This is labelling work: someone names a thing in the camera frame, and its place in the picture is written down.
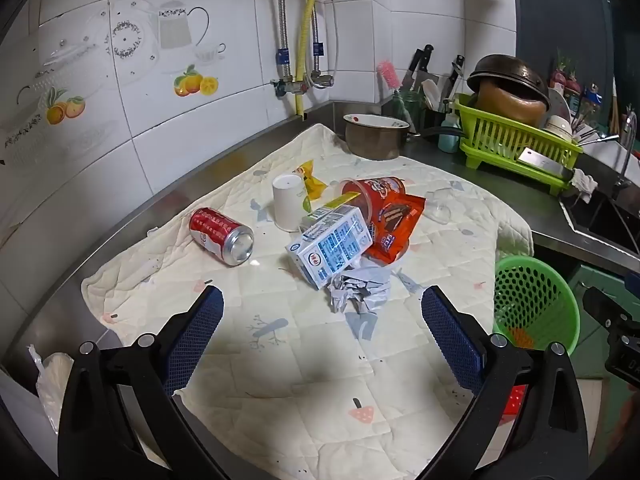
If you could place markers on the steel cleaver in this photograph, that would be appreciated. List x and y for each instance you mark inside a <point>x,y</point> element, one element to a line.
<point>540,162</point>

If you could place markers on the white rag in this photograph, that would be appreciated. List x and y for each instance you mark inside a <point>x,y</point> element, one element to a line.
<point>582,182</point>

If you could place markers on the clear plastic cup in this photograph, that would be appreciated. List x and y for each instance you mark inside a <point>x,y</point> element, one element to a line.
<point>442,207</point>

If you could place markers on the green mesh basket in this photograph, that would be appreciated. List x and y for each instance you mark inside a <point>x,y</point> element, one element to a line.
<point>530,290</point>

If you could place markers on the red soda can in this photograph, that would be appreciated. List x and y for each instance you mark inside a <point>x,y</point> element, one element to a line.
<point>215,232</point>

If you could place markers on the dark metal wok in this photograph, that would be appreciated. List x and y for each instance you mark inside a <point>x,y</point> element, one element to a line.
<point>505,67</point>

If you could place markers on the brown bowl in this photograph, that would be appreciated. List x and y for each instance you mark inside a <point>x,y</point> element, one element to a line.
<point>510,105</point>

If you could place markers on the green glass jar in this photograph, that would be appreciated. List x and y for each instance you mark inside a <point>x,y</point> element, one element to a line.
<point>407,107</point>

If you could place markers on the red instant noodle cup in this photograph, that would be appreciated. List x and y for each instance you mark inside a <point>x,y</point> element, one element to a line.
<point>380,190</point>

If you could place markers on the metal pipe valve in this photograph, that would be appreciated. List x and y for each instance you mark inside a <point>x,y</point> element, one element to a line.
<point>297,85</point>

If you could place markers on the white and blue milk carton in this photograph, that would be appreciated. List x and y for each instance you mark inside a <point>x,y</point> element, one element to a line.
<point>330,247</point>

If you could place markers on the steel pot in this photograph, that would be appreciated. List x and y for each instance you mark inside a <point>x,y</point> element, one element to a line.
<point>372,142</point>

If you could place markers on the paper ball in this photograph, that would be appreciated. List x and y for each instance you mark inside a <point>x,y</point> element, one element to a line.
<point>357,285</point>

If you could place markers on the white bowl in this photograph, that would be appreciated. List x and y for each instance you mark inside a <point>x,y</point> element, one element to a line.
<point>557,127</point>

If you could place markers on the white spatula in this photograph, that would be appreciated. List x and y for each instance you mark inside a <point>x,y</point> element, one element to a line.
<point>431,92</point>

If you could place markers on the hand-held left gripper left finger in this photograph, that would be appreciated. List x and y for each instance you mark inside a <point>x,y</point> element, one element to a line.
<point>200,330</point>

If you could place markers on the steel sink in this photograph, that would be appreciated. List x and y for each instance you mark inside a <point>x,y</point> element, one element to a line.
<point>605,220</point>

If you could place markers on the pink bottle brush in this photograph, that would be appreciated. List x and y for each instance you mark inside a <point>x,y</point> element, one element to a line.
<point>389,76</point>

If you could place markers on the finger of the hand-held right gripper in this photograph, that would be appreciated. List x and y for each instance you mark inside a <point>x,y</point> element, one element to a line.
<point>602,307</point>

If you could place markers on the orange wafer wrapper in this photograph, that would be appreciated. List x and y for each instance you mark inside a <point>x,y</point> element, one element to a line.
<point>395,225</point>

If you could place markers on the green dish rack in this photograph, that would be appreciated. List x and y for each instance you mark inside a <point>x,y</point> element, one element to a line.
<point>500,145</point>

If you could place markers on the yellow snack wrapper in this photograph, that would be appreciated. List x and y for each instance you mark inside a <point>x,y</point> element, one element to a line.
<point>315,187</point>

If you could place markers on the teal bottle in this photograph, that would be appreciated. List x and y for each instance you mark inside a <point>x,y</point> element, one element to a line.
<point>450,137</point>

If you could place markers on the white plastic bag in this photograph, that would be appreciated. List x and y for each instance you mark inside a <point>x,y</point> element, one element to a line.
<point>52,385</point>

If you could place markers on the steel faucet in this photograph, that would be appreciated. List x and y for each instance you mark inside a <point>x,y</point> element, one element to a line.
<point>627,130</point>

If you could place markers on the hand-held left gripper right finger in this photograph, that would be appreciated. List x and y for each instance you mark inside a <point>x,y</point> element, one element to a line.
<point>450,332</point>

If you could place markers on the white quilted mat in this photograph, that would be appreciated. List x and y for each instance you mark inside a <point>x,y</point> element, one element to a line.
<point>280,375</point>

